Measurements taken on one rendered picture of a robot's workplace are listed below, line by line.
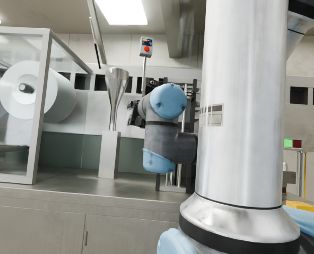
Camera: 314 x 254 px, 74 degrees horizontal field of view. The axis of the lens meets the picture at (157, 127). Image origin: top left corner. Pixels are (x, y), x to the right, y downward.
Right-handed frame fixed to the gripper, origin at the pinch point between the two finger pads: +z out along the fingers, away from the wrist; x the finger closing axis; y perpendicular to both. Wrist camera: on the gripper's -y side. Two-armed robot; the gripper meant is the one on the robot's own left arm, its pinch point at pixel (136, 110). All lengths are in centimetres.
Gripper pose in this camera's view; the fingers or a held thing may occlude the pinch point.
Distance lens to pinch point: 77.6
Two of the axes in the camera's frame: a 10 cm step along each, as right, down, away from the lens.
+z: -3.2, 0.4, 9.5
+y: -2.0, 9.7, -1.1
